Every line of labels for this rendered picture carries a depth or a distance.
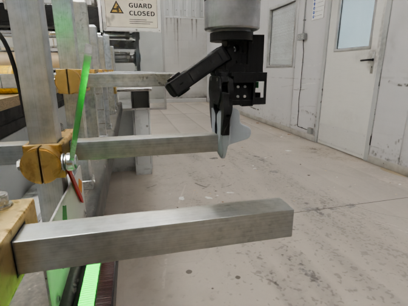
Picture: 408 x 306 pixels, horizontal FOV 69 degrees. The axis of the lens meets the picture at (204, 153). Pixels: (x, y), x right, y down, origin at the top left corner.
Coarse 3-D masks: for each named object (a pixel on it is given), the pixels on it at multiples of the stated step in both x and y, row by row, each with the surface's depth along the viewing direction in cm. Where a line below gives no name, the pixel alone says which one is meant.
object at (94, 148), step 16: (0, 144) 45; (16, 144) 45; (80, 144) 46; (96, 144) 47; (112, 144) 48; (128, 144) 48; (144, 144) 49; (160, 144) 49; (176, 144) 50; (192, 144) 51; (208, 144) 51; (0, 160) 44; (16, 160) 45
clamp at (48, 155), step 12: (24, 144) 40; (36, 144) 40; (48, 144) 41; (60, 144) 41; (24, 156) 38; (36, 156) 39; (48, 156) 39; (60, 156) 41; (24, 168) 39; (36, 168) 39; (48, 168) 40; (60, 168) 40; (36, 180) 40; (48, 180) 40
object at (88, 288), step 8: (96, 264) 42; (88, 272) 41; (96, 272) 41; (88, 280) 39; (96, 280) 39; (88, 288) 38; (96, 288) 38; (80, 296) 36; (88, 296) 36; (80, 304) 35; (88, 304) 35
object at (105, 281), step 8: (104, 264) 42; (112, 264) 42; (104, 272) 41; (112, 272) 41; (104, 280) 39; (112, 280) 39; (104, 288) 38; (104, 296) 36; (96, 304) 35; (104, 304) 35
